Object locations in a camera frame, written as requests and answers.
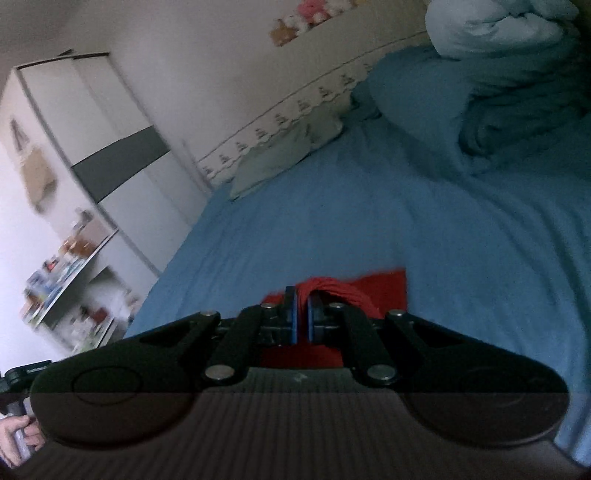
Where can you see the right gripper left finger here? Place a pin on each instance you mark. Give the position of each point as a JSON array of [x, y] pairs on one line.
[[263, 335]]

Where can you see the red cloth garment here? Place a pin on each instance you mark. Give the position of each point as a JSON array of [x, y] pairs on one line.
[[375, 294]]

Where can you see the white cluttered shelf unit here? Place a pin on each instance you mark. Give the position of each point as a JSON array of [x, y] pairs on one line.
[[75, 297]]

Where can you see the pink plush toy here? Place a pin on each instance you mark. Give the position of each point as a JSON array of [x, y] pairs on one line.
[[313, 11]]

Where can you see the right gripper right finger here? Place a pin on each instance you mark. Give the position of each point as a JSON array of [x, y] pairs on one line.
[[362, 341]]

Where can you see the pale green pillow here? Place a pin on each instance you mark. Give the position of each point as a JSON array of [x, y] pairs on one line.
[[285, 150]]

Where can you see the brown plush toy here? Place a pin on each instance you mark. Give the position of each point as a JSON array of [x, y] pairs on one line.
[[281, 34]]

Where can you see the teal rolled blanket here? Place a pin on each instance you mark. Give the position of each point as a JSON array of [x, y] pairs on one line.
[[521, 111]]

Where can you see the blue bed sheet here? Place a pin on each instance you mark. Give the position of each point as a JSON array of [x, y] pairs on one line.
[[503, 256]]

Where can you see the white pillow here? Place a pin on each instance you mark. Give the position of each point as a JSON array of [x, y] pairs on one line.
[[466, 29]]

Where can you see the person's left hand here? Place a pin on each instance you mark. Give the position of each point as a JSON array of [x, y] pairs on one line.
[[32, 437]]

